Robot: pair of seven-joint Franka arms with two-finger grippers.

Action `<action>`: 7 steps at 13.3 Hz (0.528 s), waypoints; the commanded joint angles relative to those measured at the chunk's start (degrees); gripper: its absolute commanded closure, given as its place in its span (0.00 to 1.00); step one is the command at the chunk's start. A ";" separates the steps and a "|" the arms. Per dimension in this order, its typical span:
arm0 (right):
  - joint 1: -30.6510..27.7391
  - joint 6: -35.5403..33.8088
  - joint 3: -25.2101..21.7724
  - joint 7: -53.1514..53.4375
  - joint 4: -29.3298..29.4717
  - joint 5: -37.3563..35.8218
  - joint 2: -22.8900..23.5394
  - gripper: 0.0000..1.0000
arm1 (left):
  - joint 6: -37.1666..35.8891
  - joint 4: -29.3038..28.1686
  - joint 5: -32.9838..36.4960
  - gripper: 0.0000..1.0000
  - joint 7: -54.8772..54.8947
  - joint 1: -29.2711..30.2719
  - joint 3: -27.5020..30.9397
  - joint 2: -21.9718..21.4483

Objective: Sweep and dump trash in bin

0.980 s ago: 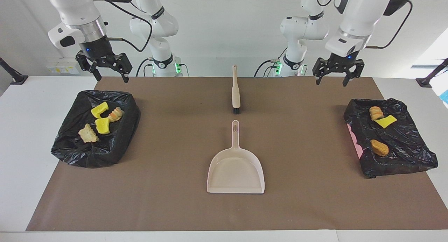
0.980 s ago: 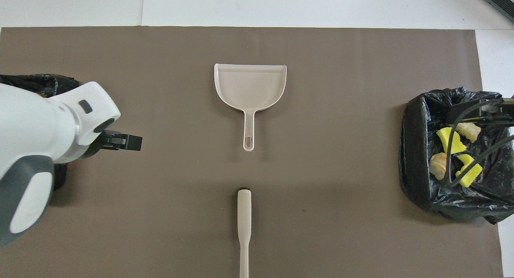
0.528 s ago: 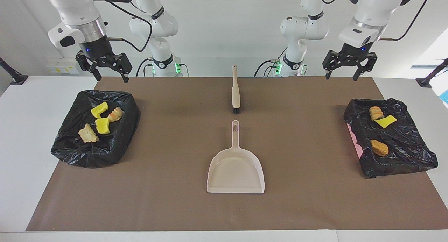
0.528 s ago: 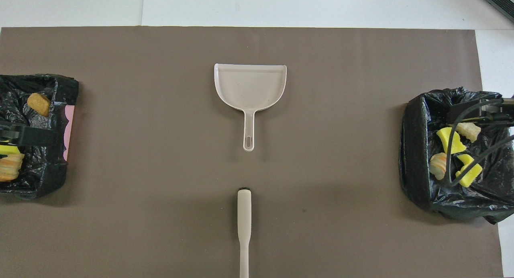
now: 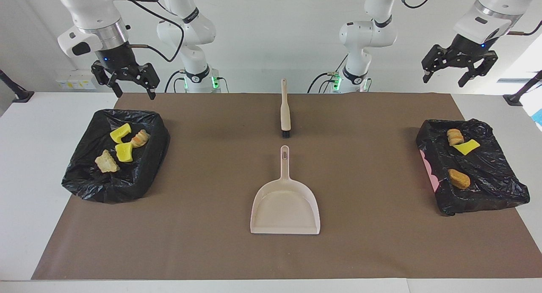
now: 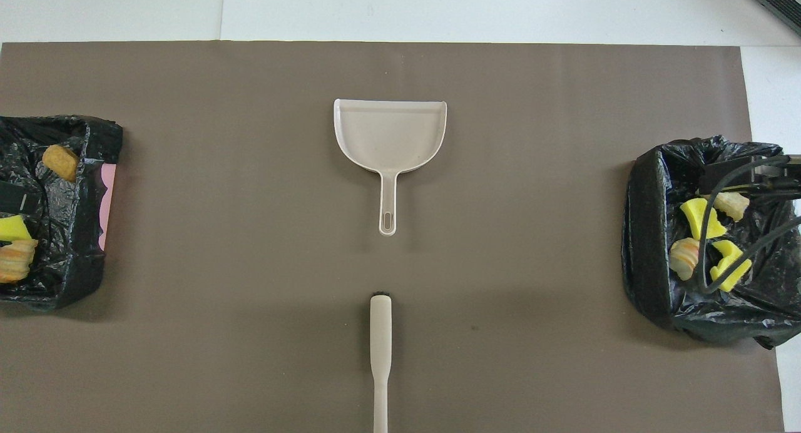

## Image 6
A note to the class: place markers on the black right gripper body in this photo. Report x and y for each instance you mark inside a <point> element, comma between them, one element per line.
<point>790,176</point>

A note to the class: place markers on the pale beige bread chunk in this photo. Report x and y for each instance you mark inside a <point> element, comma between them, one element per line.
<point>732,204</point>

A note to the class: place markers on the small yellow sponge block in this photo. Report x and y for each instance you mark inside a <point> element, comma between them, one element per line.
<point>12,229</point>

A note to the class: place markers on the textured yellow sponge piece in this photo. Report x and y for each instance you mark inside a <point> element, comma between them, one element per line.
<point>694,215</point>

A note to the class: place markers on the brown toy bread roll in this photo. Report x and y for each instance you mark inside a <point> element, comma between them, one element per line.
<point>61,163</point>

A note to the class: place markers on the orange toy croissant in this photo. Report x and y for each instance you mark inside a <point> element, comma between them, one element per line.
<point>15,262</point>

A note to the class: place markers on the notched yellow sponge piece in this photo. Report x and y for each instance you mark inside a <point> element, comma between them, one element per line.
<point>731,269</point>

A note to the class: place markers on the small striped toy croissant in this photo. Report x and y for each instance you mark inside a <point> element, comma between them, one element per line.
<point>684,258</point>

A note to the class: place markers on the beige plastic dustpan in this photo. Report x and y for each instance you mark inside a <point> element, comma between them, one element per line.
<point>388,139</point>

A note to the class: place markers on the beige hand brush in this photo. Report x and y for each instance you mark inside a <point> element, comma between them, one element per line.
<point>380,345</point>

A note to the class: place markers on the pink bin with black bag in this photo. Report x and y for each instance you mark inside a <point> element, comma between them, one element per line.
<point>62,233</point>

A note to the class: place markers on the bin lined with black bag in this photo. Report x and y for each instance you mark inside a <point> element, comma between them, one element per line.
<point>651,233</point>

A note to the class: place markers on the brown table mat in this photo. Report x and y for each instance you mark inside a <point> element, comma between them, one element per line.
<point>375,264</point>

